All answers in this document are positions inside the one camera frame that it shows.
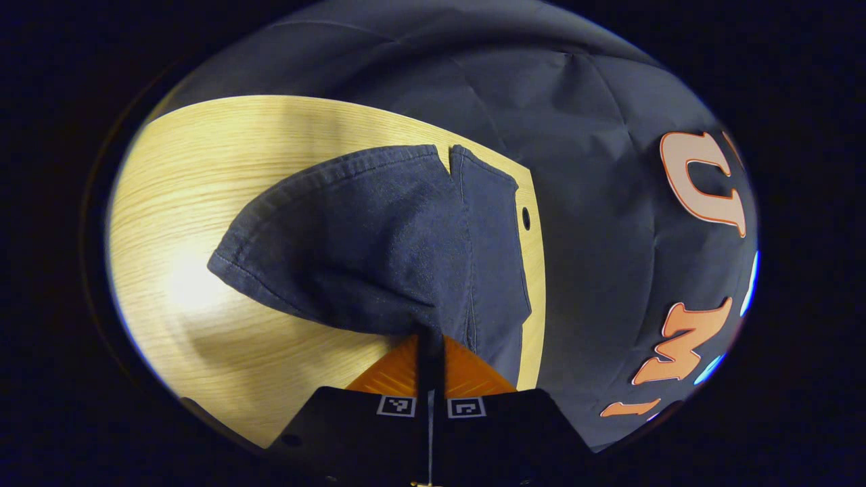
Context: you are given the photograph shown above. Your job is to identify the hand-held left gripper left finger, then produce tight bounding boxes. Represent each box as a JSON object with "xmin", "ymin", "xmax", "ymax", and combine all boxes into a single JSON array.
[{"xmin": 267, "ymin": 326, "xmax": 432, "ymax": 487}]

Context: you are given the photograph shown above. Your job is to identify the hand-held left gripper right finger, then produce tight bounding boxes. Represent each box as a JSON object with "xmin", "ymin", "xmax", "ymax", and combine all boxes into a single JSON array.
[{"xmin": 431, "ymin": 326, "xmax": 597, "ymax": 487}]

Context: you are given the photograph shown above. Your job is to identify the dark blue jeans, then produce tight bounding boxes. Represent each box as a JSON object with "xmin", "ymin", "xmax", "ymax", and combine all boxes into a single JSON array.
[{"xmin": 206, "ymin": 143, "xmax": 534, "ymax": 391}]

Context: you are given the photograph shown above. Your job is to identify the black backdrop cloth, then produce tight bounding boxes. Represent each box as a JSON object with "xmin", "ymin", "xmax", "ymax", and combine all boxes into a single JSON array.
[{"xmin": 161, "ymin": 0, "xmax": 760, "ymax": 454}]

